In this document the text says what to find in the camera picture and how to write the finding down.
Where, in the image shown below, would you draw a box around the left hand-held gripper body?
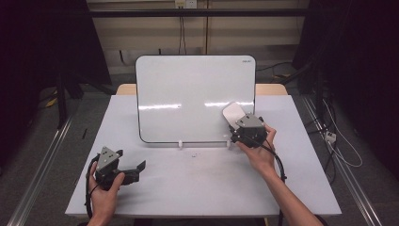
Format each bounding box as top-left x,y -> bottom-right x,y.
94,146 -> 126,191

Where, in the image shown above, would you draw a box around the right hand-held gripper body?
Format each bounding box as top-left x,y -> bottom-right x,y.
230,113 -> 269,149

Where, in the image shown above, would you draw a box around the white whiteboard eraser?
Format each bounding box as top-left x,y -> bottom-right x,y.
222,101 -> 247,130

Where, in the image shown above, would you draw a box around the person's right hand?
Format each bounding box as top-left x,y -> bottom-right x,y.
234,123 -> 279,179

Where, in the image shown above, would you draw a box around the person's left hand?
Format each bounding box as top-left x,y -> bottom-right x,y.
87,170 -> 126,221

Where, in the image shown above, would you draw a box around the white whiteboard with black edge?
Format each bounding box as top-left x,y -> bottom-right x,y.
135,55 -> 257,145

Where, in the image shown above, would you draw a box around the light wooden table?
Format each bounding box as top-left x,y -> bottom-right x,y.
115,83 -> 289,97

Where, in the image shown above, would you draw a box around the black metal stand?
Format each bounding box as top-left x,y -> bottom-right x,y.
56,71 -> 70,130

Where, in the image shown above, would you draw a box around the black horizontal bar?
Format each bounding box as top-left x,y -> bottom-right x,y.
88,8 -> 312,19

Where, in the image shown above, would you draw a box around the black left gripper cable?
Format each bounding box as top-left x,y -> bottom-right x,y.
85,155 -> 102,219

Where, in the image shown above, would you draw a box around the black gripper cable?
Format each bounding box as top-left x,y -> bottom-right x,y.
85,155 -> 102,219
259,141 -> 288,226

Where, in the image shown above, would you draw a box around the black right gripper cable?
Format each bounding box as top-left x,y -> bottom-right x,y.
259,141 -> 288,226

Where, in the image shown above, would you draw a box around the aluminium floor rail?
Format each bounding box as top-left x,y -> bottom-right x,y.
7,115 -> 75,226
301,94 -> 383,226

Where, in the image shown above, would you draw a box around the black floor cable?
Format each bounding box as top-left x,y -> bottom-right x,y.
255,60 -> 295,80

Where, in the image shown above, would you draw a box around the white floor cable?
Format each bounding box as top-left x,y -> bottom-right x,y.
322,99 -> 364,169

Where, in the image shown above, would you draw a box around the black hanging cables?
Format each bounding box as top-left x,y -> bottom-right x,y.
178,16 -> 186,57

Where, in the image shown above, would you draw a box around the white wall socket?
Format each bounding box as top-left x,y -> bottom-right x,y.
174,0 -> 199,9

